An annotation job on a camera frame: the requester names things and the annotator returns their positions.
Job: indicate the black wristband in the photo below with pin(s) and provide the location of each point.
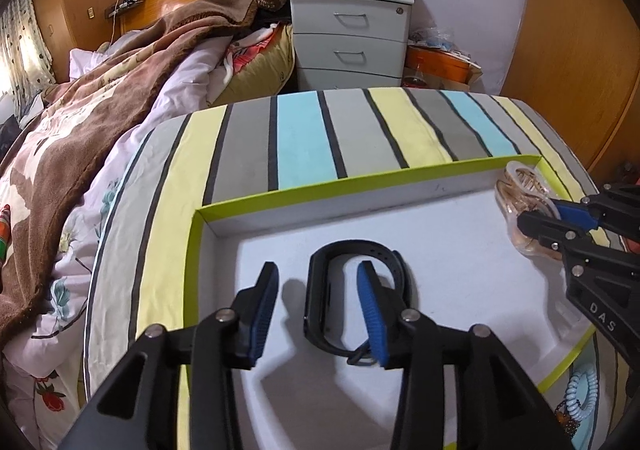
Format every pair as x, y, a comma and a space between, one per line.
330, 301

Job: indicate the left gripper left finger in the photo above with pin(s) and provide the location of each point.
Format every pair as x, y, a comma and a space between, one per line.
136, 407

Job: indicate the brown fleece blanket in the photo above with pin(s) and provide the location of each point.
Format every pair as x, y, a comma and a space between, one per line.
55, 159

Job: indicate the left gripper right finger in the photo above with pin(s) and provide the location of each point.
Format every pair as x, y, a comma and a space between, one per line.
498, 405

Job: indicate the striped tablecloth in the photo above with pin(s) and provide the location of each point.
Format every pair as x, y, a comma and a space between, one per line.
210, 197

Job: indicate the wooden door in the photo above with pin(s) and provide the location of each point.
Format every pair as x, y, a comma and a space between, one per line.
576, 63

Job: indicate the orange storage box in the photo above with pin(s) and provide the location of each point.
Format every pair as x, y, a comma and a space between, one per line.
442, 64

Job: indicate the grey bedside drawer cabinet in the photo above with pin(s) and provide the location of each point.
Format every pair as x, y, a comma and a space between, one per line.
350, 43

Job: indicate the yellow pillow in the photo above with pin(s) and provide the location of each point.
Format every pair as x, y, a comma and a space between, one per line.
261, 63

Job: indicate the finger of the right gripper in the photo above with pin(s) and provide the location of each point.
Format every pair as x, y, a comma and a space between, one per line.
586, 214
538, 234

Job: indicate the patterned curtain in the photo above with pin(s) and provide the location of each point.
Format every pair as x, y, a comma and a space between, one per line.
26, 62

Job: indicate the red green folded cloth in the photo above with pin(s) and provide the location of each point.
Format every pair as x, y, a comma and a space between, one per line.
5, 232

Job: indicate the translucent pink hair claw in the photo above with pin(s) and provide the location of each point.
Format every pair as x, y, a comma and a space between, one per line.
520, 189

